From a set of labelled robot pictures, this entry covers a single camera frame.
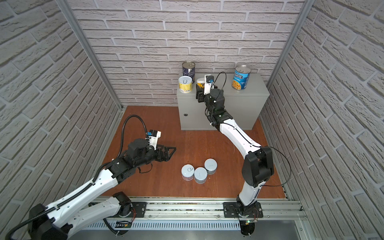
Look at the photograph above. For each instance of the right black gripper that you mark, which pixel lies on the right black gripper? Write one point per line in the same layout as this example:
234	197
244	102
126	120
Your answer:
202	97

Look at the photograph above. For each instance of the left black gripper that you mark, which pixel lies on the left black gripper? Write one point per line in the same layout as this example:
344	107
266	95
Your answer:
159	153

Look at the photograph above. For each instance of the white lid orange can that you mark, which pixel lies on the white lid orange can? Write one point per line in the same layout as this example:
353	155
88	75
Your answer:
200	83

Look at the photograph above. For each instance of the yellow label pull-tab can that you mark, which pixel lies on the yellow label pull-tab can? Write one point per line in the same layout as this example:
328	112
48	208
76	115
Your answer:
185	84

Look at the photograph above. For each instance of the dark purple label can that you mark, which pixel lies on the dark purple label can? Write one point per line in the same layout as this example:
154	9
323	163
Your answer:
189	69

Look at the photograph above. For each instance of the blue label soup can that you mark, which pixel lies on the blue label soup can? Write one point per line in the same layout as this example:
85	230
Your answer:
241	77

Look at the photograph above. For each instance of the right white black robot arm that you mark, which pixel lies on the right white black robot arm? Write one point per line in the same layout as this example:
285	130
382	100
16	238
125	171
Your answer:
258	164

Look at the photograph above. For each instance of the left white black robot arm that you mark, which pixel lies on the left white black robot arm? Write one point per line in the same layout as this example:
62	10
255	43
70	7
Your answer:
68	215

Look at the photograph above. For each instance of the white lid purple can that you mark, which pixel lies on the white lid purple can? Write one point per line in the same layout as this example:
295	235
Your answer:
187	172

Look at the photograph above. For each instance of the silver top centre can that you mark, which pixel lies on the silver top centre can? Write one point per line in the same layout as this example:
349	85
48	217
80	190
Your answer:
200	175

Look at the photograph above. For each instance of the silver can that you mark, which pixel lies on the silver can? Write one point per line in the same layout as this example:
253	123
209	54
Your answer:
200	175
210	166

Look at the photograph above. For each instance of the silver top can right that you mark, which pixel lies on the silver top can right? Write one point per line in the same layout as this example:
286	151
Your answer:
210	166

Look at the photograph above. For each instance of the grey metal cabinet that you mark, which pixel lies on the grey metal cabinet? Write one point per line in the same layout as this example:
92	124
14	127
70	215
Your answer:
244	106

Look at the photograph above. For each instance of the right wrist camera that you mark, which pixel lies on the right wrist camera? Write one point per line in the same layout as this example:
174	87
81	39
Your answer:
209	80

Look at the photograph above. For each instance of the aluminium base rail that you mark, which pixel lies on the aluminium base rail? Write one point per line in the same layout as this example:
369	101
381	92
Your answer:
187	209

